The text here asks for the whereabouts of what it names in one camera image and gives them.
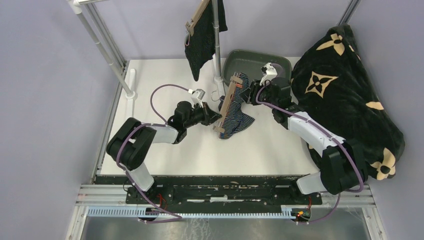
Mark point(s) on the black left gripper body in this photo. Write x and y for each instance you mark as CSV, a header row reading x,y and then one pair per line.
x,y
198,115

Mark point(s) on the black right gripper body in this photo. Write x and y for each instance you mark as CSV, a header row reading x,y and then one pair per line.
x,y
254,89

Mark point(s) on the blue striped underwear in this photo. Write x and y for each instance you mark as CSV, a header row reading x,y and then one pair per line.
x,y
235,120

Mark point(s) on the black striped underwear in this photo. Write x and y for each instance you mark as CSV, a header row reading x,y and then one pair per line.
x,y
201,46

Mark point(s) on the wooden clip hanger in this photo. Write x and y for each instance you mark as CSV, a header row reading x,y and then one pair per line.
x,y
190,25

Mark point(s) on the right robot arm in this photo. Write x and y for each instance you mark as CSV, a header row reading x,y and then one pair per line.
x,y
342,165

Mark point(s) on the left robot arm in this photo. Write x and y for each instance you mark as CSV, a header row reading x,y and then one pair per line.
x,y
131,143

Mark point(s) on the green plastic tray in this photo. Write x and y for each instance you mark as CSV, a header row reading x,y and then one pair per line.
x,y
250,63

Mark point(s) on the centre rack pole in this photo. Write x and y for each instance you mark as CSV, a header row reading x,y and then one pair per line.
x,y
216,27

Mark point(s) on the rack pole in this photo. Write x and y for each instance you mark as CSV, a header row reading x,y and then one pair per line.
x,y
216,27
76,6

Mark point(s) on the black floral blanket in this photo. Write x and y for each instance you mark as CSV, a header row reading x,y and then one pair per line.
x,y
332,85

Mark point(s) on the left rack pole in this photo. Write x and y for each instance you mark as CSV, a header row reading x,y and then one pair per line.
x,y
76,6

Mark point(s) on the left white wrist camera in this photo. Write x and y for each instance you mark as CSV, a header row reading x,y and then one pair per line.
x,y
197,96

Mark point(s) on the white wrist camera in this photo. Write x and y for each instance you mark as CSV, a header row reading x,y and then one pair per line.
x,y
269,72
197,96

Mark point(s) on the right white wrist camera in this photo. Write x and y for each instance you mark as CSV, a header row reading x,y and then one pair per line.
x,y
269,72

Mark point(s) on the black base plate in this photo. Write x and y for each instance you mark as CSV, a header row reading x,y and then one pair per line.
x,y
227,194

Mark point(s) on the white cable duct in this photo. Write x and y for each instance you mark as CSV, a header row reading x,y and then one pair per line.
x,y
143,212

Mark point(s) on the aluminium frame rails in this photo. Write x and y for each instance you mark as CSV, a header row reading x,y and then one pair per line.
x,y
353,216

